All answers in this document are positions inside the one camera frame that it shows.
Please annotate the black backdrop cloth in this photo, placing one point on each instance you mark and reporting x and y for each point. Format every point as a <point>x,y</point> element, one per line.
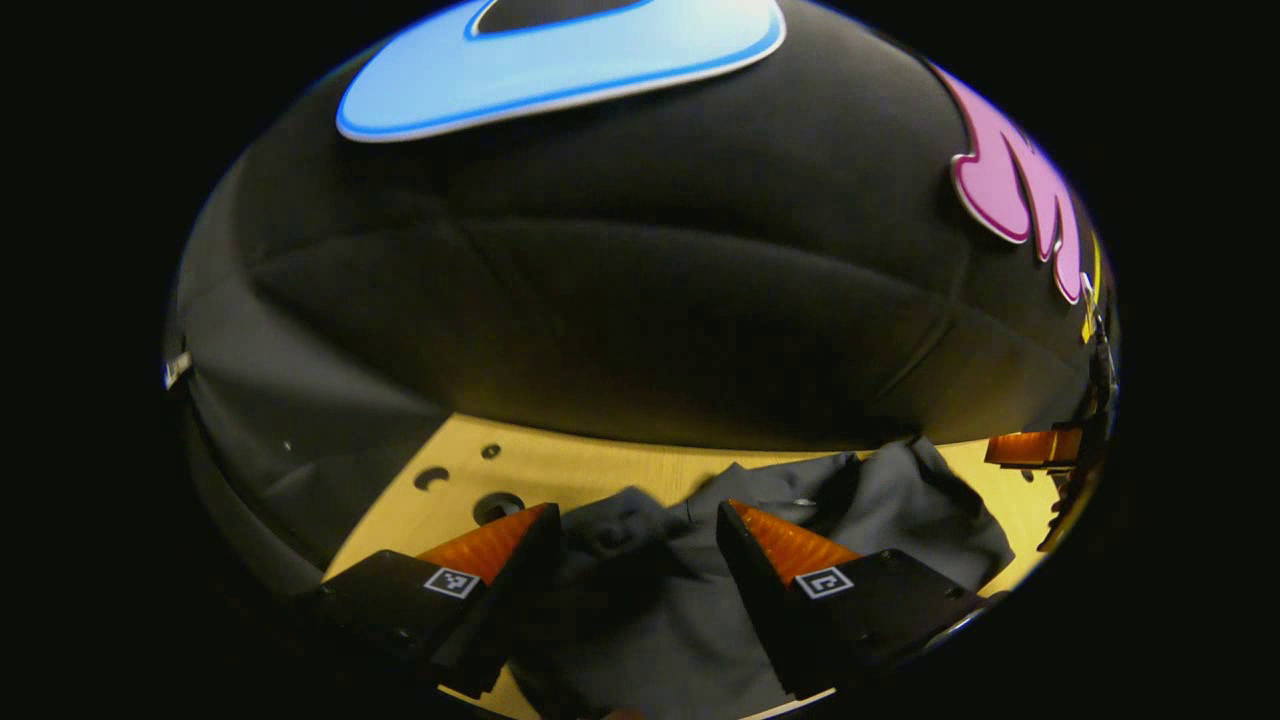
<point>650,300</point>

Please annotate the silver cloth clip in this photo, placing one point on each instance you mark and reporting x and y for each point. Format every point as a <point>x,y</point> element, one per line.
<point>177,368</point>

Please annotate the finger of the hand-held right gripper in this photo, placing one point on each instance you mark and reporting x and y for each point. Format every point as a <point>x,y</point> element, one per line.
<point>1030,448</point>

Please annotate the dark grey collared shirt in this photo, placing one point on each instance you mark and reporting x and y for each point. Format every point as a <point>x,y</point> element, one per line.
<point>900,520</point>

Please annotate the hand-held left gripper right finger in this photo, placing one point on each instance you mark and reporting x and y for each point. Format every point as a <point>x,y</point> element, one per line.
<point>755,590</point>

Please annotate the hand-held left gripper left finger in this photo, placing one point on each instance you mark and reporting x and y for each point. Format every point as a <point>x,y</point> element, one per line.
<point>520,580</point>

